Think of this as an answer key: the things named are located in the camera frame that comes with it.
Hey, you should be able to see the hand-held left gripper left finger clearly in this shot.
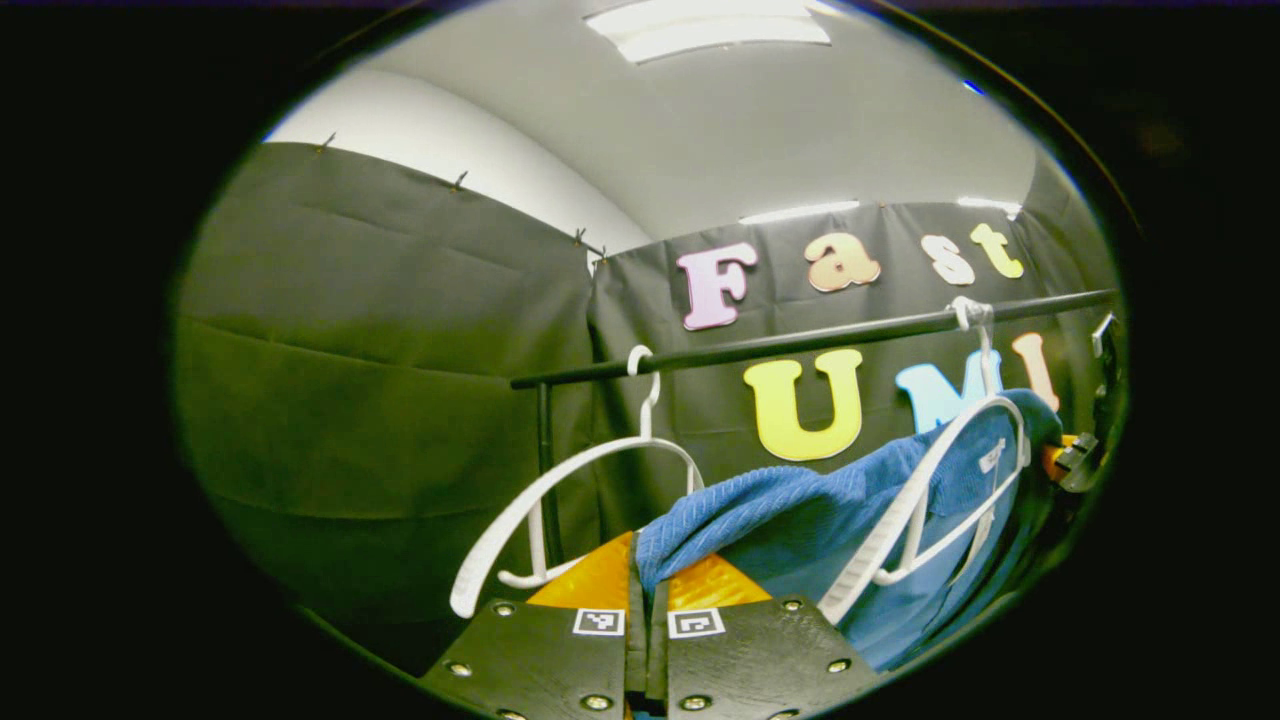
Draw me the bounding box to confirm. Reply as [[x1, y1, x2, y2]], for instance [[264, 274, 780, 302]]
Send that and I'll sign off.
[[418, 530, 649, 720]]

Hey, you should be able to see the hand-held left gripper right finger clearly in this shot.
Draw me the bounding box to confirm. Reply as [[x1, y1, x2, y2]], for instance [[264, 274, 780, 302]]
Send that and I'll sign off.
[[647, 552, 879, 720]]

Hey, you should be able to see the blue corduroy jacket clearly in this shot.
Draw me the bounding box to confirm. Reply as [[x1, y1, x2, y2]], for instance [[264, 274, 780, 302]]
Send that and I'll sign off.
[[635, 388, 1066, 673]]

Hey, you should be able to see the white plastic clothes hanger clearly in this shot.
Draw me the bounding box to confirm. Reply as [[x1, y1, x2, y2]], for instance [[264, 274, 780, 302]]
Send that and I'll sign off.
[[818, 296, 1031, 626], [449, 345, 706, 619]]

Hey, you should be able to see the black metal clothes rack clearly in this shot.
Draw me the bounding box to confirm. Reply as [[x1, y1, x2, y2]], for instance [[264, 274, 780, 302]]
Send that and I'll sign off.
[[510, 289, 1119, 569]]

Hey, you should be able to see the black backdrop cloth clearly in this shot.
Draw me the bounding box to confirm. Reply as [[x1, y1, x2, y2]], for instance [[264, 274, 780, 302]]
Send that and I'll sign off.
[[175, 142, 1126, 681]]

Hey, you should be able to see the large ceiling light panel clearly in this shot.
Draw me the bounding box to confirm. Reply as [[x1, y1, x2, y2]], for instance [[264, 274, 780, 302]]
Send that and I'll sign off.
[[583, 0, 833, 64]]

